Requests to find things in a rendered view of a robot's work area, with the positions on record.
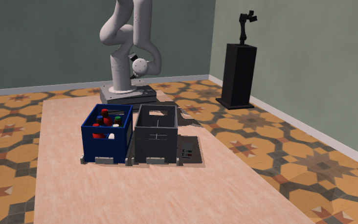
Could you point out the blue bottle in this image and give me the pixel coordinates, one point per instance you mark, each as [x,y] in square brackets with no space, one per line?
[100,121]

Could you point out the green bottle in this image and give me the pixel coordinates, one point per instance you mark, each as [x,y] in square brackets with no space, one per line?
[118,121]

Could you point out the red bottle with pink label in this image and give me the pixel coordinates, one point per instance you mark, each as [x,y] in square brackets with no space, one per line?
[97,135]

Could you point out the blue plastic crate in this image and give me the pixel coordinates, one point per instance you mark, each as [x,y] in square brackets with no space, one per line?
[105,147]

